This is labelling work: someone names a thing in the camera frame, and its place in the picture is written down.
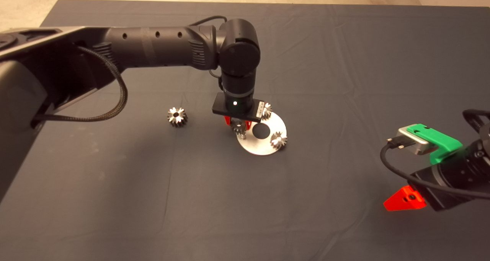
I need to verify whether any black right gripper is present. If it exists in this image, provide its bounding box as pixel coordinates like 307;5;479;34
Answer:
384;154;487;212

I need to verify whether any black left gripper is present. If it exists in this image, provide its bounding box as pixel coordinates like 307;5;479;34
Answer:
212;92;266;131

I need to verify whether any larger steel gear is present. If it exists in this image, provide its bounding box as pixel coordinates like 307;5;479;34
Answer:
167;107;188;128

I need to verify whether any round metal plate with hole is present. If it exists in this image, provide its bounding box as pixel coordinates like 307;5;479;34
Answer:
236;112;287;156

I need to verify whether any dark grey table cloth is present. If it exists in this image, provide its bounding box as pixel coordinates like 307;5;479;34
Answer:
0;0;490;261

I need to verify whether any short black left camera cable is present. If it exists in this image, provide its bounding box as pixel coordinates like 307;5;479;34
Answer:
209;69;225;92

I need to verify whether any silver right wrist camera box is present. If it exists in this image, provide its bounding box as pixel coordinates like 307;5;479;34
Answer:
398;126;439;155

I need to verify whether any green right camera mount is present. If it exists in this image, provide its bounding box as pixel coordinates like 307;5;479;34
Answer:
407;124;463;165

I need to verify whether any long black left arm cable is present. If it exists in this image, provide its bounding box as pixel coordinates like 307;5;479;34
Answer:
189;15;229;27

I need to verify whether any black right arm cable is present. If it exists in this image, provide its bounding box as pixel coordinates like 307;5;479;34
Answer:
462;109;490;133

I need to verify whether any thick black braided cable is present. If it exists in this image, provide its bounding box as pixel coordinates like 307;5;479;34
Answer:
31;46;128;124

